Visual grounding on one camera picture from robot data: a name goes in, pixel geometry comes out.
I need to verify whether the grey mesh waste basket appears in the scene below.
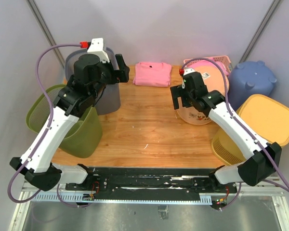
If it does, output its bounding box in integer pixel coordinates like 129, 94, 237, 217
65, 49, 121, 116

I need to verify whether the orange plastic bucket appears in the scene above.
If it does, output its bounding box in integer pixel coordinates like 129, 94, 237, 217
177, 66, 225, 125

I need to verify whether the blue plastic bucket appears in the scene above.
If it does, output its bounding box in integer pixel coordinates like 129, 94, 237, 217
227, 60, 277, 110

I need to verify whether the green mesh waste basket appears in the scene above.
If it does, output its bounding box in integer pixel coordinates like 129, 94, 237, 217
26, 94, 103, 158

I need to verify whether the yellow slotted plastic basket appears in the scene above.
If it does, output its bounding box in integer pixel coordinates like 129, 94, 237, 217
211, 94, 289, 165

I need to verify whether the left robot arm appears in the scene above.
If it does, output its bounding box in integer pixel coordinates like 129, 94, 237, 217
10, 53, 130, 192

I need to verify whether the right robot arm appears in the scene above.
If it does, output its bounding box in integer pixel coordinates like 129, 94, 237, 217
171, 68, 282, 193

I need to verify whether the pink folded t-shirt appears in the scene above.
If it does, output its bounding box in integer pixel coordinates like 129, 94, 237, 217
133, 62, 172, 87

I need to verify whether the pink folded cloth in basket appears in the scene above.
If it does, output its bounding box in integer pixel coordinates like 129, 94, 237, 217
188, 60, 229, 76

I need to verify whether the pink plastic storage basket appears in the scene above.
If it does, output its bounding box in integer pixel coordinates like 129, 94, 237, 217
183, 55, 233, 73

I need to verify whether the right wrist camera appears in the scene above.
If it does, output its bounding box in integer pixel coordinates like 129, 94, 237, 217
183, 68, 195, 76

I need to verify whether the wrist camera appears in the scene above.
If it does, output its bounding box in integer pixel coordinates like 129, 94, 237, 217
183, 68, 195, 76
87, 38, 110, 63

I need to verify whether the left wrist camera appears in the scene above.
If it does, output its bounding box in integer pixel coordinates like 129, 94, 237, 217
87, 38, 110, 63

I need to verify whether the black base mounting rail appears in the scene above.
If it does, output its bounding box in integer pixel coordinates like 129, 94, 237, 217
58, 167, 237, 204

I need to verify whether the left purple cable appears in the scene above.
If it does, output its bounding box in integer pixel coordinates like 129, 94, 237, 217
8, 42, 91, 209

